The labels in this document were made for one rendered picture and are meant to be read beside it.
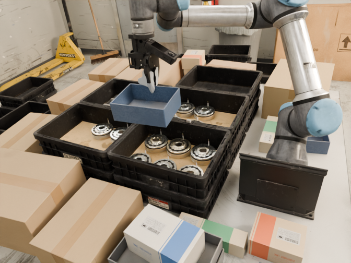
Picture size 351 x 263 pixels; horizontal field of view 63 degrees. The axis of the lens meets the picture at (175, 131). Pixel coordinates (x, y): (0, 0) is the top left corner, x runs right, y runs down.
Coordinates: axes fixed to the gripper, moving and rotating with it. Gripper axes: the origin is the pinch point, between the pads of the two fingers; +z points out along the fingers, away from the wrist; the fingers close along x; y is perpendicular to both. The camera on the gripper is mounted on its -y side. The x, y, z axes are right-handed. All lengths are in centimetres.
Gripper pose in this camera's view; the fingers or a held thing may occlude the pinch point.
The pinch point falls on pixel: (154, 89)
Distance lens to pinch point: 106.4
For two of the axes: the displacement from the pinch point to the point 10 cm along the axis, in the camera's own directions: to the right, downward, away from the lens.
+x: -4.0, 4.8, -7.8
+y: -9.1, -1.6, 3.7
